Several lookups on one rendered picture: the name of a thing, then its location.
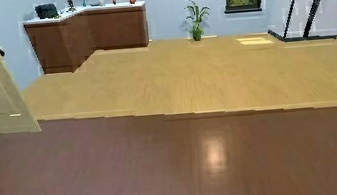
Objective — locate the green house plant in pot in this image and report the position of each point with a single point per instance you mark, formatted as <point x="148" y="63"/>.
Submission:
<point x="196" y="21"/>

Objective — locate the brown cupboard with white top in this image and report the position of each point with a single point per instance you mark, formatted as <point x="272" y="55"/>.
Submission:
<point x="84" y="35"/>

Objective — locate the flat grey dish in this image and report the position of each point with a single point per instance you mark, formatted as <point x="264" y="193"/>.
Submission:
<point x="95" y="4"/>

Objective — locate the dark brown statuette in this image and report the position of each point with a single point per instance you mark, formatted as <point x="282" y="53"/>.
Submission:
<point x="69" y="1"/>

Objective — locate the pale grey bottle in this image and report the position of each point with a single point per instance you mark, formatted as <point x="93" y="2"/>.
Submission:
<point x="101" y="1"/>

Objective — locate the teal bottle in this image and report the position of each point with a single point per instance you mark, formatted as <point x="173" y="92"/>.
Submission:
<point x="83" y="2"/>

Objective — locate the black toaster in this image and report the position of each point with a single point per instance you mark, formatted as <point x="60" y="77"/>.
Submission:
<point x="46" y="11"/>

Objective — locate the red apple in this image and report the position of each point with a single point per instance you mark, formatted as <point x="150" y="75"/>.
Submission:
<point x="132" y="0"/>

